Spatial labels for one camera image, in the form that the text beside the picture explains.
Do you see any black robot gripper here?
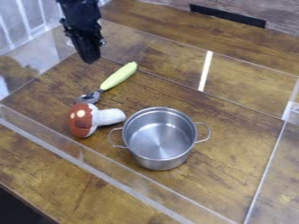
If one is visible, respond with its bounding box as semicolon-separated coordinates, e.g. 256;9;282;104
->
56;0;107;64

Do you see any green handled metal spoon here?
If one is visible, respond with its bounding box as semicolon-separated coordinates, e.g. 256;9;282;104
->
75;61;138;103

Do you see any plush brown white mushroom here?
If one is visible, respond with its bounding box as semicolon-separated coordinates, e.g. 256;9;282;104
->
68;103;127;138

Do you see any stainless steel pot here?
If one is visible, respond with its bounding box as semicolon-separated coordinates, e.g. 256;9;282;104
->
108;107;211;171

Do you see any black strip on table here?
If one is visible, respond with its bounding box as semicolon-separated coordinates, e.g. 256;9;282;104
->
190;3;267;28

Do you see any clear acrylic front barrier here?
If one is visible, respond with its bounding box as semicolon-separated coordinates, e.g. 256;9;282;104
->
0;104;238;224

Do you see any clear acrylic barrier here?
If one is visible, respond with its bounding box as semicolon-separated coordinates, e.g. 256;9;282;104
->
244;79;299;224
0;104;238;224

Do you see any clear acrylic right barrier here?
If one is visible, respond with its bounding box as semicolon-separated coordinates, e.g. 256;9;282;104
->
244;79;299;224

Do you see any clear acrylic bracket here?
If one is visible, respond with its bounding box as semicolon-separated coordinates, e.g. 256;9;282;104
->
67;40;75;48

